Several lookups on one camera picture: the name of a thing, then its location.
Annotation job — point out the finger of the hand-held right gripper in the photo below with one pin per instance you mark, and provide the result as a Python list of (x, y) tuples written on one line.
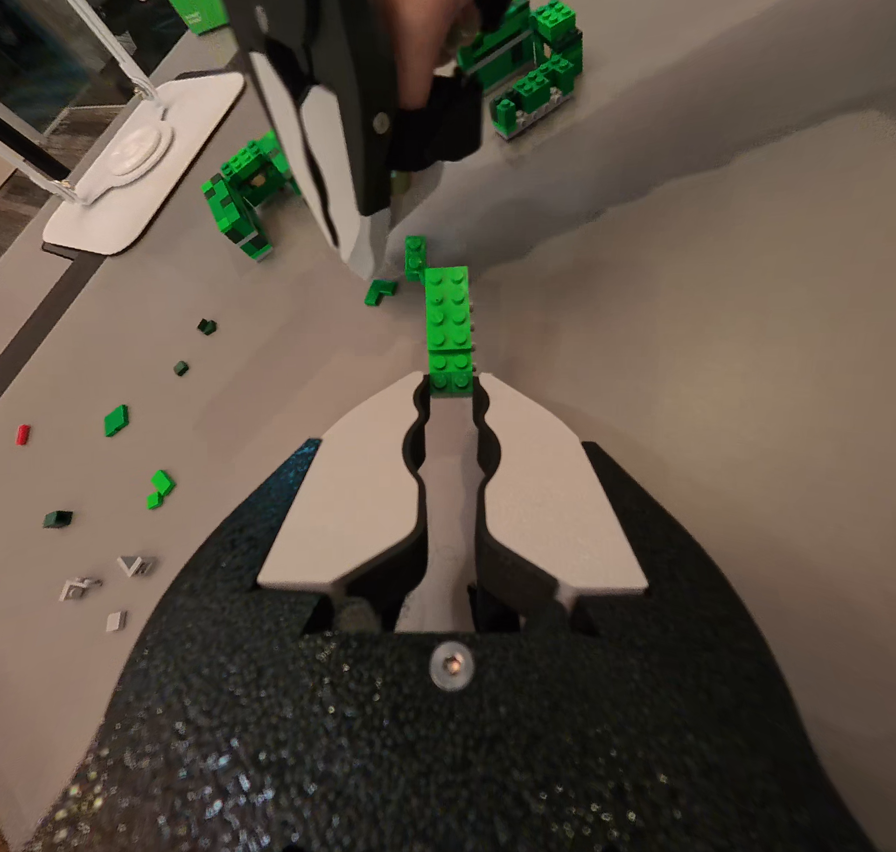
[(283, 124), (332, 138)]

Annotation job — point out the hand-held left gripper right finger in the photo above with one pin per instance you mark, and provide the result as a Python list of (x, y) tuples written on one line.
[(553, 502)]

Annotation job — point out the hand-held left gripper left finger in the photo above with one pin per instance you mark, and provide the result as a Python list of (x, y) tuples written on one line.
[(350, 495)]

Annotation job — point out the small green brick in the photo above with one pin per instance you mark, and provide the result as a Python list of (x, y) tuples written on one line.
[(415, 253)]

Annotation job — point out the long green brick plate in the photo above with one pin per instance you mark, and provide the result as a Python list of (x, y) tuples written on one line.
[(448, 320)]

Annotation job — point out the person's right hand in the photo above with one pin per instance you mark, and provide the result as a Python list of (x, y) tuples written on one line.
[(427, 12)]

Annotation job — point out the green brick figure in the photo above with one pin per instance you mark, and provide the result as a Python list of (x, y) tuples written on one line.
[(241, 194)]

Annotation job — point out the white lamp base stand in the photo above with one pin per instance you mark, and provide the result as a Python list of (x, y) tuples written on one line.
[(140, 159)]

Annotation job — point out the green L-shaped brick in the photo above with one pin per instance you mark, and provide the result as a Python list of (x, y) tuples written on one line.
[(376, 295)]

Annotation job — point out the green double tile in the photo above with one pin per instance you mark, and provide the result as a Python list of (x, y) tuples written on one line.
[(162, 484)]

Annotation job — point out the large green brick model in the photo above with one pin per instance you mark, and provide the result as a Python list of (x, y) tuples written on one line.
[(539, 68)]

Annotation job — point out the grey slope brick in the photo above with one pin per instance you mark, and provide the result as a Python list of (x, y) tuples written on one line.
[(133, 564)]

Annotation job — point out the flat green tile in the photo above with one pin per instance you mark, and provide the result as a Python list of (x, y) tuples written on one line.
[(116, 421)]

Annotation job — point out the small white tile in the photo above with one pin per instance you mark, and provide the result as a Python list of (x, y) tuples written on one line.
[(117, 622)]

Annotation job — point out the dark green square brick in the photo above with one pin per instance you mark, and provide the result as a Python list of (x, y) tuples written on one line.
[(57, 519)]

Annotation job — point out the grey bracket brick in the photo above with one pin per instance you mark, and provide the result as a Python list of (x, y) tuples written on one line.
[(75, 589)]

